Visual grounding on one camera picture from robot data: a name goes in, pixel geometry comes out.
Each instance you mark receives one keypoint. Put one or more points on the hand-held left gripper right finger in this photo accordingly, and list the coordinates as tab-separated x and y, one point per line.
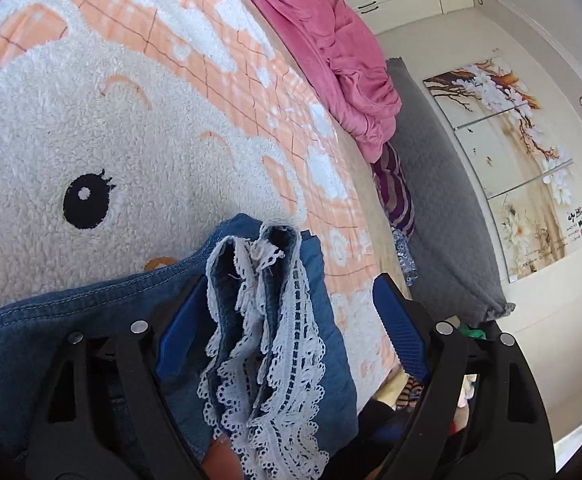
401	330

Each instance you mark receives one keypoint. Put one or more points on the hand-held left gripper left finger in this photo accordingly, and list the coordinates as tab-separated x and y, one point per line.
178	345

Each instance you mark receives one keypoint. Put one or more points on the blue denim pants lace trim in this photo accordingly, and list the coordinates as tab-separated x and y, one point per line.
331	375

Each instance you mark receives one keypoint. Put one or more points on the person's left hand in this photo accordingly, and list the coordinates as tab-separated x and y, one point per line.
221	460

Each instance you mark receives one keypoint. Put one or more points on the green item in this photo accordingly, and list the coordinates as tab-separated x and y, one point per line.
471	332

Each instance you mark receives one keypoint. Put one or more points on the blue white floral cloth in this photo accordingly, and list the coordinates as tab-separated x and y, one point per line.
405	255

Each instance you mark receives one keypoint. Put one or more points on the grey quilted headboard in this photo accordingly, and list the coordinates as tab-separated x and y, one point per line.
446	210

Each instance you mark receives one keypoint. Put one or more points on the purple striped pillow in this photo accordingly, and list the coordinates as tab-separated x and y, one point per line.
396	195

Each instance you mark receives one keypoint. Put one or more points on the peach white plush printed blanket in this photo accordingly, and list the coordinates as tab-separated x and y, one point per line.
121	125

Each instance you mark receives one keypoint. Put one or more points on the pink duvet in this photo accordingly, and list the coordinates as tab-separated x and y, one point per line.
331	50

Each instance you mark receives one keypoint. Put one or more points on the floral wall painting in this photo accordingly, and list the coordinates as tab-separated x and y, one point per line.
511	160

